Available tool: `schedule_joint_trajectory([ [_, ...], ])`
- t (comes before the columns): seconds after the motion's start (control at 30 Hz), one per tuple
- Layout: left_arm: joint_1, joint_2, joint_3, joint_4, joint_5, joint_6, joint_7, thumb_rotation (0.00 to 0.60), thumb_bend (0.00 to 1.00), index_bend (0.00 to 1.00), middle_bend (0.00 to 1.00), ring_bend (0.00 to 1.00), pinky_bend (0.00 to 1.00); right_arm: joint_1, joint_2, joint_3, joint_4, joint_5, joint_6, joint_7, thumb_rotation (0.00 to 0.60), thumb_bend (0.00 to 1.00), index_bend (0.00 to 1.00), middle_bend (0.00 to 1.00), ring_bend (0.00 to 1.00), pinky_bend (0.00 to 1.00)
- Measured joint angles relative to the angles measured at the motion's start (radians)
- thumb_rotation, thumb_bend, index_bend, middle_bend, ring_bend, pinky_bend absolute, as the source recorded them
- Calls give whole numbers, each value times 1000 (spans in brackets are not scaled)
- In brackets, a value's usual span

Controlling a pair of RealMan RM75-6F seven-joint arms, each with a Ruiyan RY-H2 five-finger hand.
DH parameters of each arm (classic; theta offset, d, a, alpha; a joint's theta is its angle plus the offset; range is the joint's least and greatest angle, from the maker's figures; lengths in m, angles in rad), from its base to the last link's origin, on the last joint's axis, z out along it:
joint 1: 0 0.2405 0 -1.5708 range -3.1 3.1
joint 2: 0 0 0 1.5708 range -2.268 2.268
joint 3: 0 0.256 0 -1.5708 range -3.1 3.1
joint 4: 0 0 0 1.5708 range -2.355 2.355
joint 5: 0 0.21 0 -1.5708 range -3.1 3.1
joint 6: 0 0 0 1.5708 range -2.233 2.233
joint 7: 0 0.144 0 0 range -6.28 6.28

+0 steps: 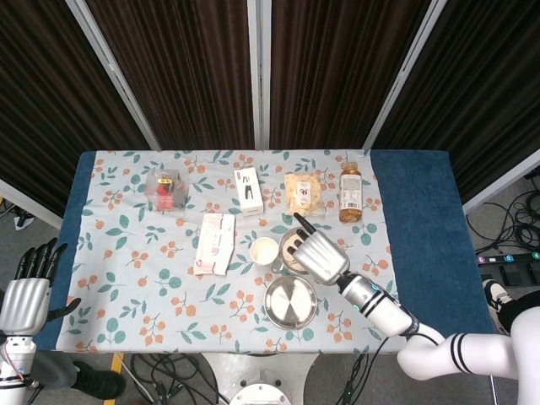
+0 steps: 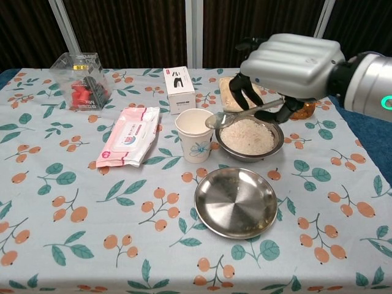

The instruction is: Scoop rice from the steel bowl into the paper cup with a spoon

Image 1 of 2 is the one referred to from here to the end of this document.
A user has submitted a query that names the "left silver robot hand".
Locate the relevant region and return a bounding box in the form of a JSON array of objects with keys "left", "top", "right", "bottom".
[{"left": 0, "top": 237, "right": 82, "bottom": 334}]

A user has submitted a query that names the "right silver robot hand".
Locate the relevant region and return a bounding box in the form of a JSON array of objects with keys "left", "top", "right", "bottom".
[{"left": 283, "top": 213, "right": 351, "bottom": 286}]

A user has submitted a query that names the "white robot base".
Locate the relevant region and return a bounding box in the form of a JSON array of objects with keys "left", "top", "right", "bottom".
[{"left": 201, "top": 352, "right": 322, "bottom": 405}]

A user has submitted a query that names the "metal bowl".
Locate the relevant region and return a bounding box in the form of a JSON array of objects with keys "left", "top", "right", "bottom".
[{"left": 278, "top": 226, "right": 328, "bottom": 276}]

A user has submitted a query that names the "round metal plate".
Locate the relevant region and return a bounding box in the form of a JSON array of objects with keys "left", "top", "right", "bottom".
[{"left": 263, "top": 276, "right": 318, "bottom": 330}]

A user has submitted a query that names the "floral paper cup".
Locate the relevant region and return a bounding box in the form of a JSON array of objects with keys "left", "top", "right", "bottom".
[{"left": 249, "top": 236, "right": 279, "bottom": 267}]

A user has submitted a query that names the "clear snack bag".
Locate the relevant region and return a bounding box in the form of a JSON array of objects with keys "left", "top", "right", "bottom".
[{"left": 283, "top": 171, "right": 327, "bottom": 219}]

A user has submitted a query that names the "grey trouser leg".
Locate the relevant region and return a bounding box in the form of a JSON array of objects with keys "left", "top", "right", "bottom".
[{"left": 29, "top": 349, "right": 81, "bottom": 392}]

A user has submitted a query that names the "amber tea bottle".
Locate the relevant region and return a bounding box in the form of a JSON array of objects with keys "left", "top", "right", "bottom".
[{"left": 338, "top": 162, "right": 365, "bottom": 224}]

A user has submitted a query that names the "white cardboard box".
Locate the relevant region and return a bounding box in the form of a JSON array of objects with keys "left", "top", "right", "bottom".
[{"left": 234, "top": 167, "right": 266, "bottom": 217}]

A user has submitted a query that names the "pink wet wipes pack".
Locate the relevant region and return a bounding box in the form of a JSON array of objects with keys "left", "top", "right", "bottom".
[{"left": 193, "top": 213, "right": 236, "bottom": 278}]

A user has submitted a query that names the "black shoe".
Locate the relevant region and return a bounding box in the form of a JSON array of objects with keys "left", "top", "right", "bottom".
[{"left": 72, "top": 360, "right": 127, "bottom": 400}]

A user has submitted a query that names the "blue table cover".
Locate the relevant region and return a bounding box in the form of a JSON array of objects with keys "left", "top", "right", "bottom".
[{"left": 31, "top": 149, "right": 494, "bottom": 352}]

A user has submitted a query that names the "floral tablecloth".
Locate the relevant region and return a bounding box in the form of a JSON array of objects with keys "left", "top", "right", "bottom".
[{"left": 54, "top": 149, "right": 409, "bottom": 354}]

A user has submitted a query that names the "clear box with red parts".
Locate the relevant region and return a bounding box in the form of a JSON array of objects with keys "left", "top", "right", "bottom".
[{"left": 145, "top": 168, "right": 190, "bottom": 212}]

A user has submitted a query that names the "white and black sneaker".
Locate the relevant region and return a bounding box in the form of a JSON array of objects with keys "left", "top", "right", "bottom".
[{"left": 482, "top": 278, "right": 514, "bottom": 334}]

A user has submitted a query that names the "dark folding screen panel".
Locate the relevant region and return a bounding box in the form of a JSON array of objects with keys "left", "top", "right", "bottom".
[
  {"left": 0, "top": 0, "right": 161, "bottom": 231},
  {"left": 362, "top": 0, "right": 540, "bottom": 216},
  {"left": 259, "top": 0, "right": 448, "bottom": 149},
  {"left": 65, "top": 0, "right": 261, "bottom": 151}
]

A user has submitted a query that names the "black power strip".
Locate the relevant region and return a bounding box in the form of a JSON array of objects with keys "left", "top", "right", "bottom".
[{"left": 475, "top": 251, "right": 540, "bottom": 267}]

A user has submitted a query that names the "black trouser leg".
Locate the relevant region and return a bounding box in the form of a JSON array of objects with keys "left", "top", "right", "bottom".
[{"left": 499, "top": 290, "right": 540, "bottom": 334}]

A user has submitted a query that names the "black cable bundle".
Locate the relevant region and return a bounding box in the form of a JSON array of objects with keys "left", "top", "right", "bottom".
[
  {"left": 466, "top": 175, "right": 540, "bottom": 257},
  {"left": 126, "top": 352, "right": 224, "bottom": 405}
]

